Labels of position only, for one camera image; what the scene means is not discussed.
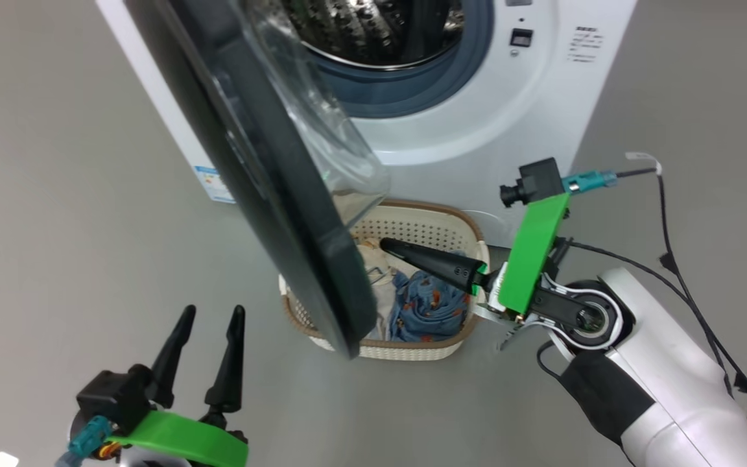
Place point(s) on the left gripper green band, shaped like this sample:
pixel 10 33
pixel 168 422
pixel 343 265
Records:
pixel 179 438

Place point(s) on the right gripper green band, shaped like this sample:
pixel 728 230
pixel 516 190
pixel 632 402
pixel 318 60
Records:
pixel 532 259

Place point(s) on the blue cartoon print garment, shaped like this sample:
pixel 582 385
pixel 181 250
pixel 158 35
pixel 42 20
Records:
pixel 428 311

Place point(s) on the cream garment with black writing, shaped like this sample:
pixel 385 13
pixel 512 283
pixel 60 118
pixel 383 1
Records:
pixel 380 305

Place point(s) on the black round glass washer door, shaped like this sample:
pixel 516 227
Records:
pixel 263 194

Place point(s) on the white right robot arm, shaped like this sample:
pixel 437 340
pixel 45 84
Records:
pixel 665 363

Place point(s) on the cream perforated laundry basket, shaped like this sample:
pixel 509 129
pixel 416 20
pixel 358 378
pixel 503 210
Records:
pixel 425 224

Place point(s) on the white front-load washing machine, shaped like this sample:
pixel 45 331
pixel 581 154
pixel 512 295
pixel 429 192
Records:
pixel 477 130

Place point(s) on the grey rubber door gasket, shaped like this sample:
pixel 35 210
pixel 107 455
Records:
pixel 432 84

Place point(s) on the blue energy label sticker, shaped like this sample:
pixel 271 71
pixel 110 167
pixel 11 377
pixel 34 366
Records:
pixel 214 185

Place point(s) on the steel perforated washer drum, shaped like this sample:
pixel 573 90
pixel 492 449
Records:
pixel 373 32

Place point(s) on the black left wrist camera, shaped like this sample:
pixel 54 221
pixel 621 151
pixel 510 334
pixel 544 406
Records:
pixel 114 395

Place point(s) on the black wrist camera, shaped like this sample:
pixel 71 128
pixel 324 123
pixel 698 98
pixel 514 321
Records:
pixel 114 395
pixel 539 178

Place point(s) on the teal left camera connector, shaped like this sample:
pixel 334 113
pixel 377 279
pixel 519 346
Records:
pixel 88 438

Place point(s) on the teal camera connector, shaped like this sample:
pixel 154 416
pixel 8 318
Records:
pixel 591 180
pixel 88 438

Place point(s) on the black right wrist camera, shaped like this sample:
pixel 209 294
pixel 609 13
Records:
pixel 539 178

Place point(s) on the teal right camera connector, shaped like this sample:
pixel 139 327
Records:
pixel 591 180

